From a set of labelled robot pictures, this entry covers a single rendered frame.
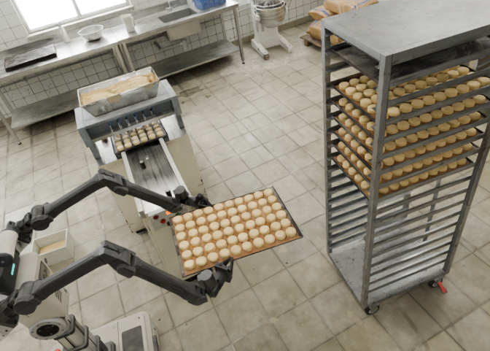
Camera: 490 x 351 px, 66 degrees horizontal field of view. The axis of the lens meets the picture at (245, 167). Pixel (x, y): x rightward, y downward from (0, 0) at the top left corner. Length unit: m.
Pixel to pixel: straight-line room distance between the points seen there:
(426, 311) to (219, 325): 1.37
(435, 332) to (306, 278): 0.87
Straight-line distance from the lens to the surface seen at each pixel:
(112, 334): 2.72
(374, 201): 1.88
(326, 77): 1.92
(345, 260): 2.82
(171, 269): 2.83
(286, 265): 2.98
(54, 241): 3.81
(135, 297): 3.13
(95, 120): 2.84
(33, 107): 5.97
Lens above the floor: 2.43
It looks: 39 degrees down
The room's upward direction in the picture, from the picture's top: 11 degrees counter-clockwise
